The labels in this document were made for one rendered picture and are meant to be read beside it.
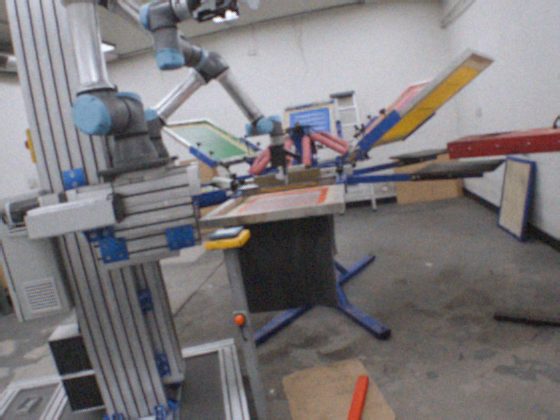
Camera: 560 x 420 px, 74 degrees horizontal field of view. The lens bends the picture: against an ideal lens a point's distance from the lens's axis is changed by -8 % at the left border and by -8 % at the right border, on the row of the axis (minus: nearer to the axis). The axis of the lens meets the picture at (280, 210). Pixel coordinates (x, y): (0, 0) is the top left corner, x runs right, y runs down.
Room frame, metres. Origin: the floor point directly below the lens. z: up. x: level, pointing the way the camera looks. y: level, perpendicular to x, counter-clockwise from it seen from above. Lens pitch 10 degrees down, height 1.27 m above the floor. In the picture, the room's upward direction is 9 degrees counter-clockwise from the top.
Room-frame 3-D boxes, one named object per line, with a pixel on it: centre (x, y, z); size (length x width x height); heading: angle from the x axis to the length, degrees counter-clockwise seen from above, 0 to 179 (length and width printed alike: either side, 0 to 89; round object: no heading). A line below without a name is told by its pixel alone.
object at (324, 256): (1.63, 0.03, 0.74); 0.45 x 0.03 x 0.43; 79
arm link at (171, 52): (1.15, 0.23, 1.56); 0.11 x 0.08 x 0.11; 164
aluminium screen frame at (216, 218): (1.91, -0.03, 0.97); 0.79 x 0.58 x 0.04; 169
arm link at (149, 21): (1.13, 0.23, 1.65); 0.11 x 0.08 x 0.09; 74
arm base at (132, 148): (1.34, 0.45, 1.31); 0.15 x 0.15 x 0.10
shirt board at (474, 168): (2.51, -0.73, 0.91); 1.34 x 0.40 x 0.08; 49
